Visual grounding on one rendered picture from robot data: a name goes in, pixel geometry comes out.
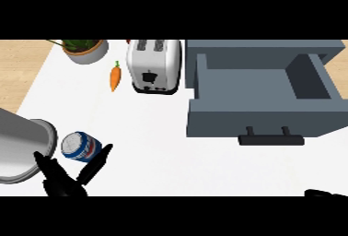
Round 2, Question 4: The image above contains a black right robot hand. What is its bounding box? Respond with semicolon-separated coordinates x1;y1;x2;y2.
304;189;348;197

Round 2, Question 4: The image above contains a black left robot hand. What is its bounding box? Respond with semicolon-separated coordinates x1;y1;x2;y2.
33;143;114;197

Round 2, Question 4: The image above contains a blue and white can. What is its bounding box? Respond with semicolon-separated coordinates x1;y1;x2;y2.
61;131;104;163

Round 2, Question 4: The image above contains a grey open drawer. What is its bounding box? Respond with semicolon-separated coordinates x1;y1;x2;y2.
185;53;348;139

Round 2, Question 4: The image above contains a large grey metal pot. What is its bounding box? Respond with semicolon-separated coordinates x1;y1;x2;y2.
0;108;61;185

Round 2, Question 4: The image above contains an orange carrot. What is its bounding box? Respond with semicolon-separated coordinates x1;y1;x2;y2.
110;60;123;93

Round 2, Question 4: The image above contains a white toaster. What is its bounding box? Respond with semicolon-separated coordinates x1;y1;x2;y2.
126;39;184;95

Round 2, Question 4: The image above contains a potted green plant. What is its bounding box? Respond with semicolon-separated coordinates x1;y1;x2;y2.
45;39;111;65

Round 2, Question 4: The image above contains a grey cabinet body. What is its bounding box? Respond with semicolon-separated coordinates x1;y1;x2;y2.
184;39;347;89

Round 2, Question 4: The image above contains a black drawer handle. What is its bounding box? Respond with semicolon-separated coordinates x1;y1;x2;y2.
237;125;306;147

